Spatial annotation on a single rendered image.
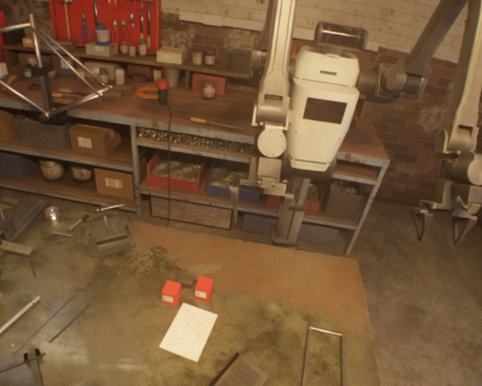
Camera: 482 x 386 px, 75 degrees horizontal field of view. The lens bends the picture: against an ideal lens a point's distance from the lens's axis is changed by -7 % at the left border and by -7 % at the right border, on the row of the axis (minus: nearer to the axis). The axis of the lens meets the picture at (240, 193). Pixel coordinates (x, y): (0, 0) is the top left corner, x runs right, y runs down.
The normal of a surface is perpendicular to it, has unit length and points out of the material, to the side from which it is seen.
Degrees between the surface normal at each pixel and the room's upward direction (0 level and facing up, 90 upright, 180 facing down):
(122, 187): 88
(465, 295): 0
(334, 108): 90
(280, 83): 68
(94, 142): 90
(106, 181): 90
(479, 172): 60
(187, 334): 0
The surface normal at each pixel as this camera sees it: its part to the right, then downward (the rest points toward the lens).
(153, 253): 0.12, -0.80
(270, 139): 0.04, 0.11
